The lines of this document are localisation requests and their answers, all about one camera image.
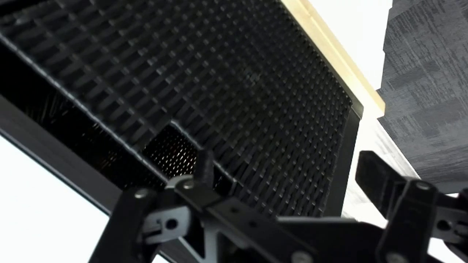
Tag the white cabinet with wooden top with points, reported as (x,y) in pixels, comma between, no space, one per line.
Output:
(361,81)

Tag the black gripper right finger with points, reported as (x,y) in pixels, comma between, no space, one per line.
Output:
(419,213)

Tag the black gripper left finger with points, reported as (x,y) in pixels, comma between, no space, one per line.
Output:
(162,219)

